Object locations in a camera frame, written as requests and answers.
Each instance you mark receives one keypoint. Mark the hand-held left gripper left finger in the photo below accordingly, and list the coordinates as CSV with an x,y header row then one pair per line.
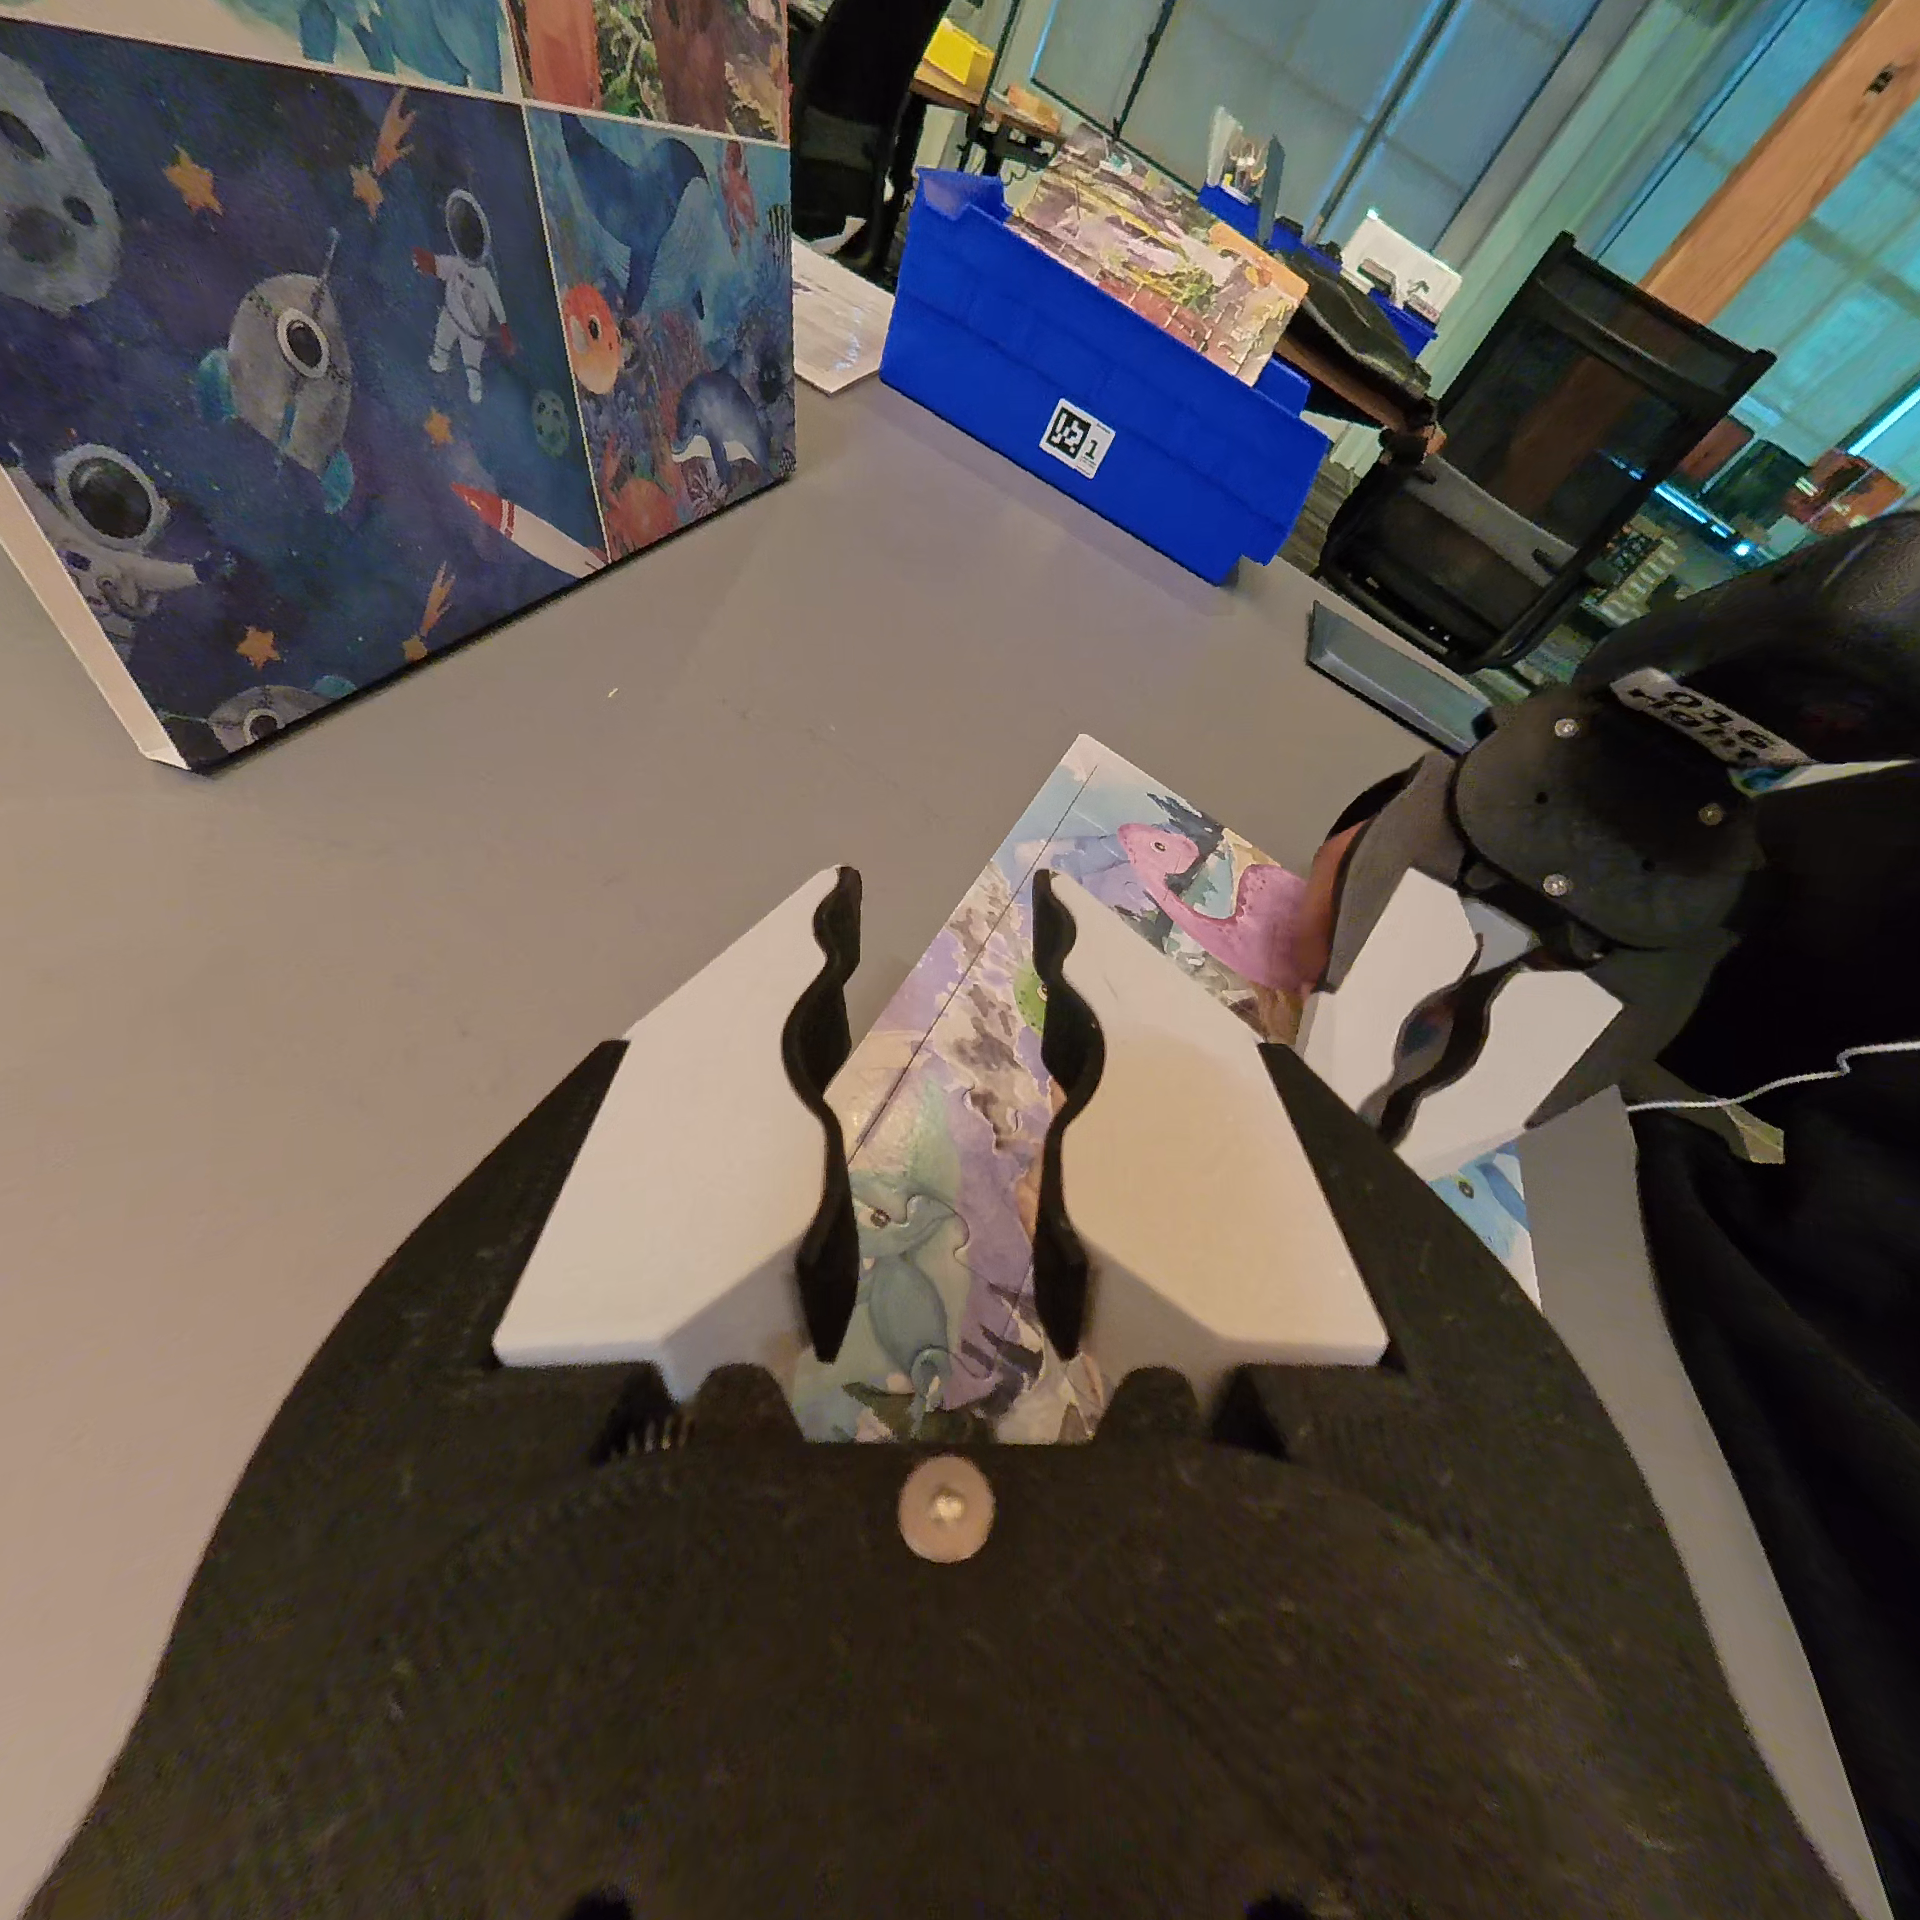
x,y
676,1171

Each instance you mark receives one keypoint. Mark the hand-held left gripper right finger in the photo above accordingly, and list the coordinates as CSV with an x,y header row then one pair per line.
x,y
1215,1186

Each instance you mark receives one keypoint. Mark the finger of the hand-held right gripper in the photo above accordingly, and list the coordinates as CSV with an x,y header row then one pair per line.
x,y
1546,1051
1388,962

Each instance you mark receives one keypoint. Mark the dinosaur jigsaw puzzle board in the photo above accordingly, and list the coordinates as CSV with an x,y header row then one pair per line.
x,y
1155,869

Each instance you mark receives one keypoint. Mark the person's right hand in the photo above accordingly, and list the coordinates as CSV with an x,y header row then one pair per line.
x,y
1318,923

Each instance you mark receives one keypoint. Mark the black mesh office chair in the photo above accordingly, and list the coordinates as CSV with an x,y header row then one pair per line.
x,y
1590,377

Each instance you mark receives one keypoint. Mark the small white box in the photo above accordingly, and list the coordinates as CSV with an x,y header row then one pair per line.
x,y
1402,249

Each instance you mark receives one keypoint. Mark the wooden beam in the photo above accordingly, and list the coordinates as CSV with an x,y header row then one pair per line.
x,y
1800,150

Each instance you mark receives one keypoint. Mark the colourful jigsaw puzzle board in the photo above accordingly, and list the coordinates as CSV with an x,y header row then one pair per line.
x,y
1155,255

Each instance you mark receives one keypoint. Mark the clear plastic container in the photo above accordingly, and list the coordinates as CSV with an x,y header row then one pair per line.
x,y
1244,150

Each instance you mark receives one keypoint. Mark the white paper sheet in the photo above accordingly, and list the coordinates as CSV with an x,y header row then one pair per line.
x,y
839,324

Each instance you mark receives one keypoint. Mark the printed picture puzzle box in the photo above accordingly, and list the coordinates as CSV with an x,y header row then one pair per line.
x,y
301,389

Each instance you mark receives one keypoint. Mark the small yellow plastic bin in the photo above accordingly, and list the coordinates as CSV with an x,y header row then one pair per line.
x,y
956,54

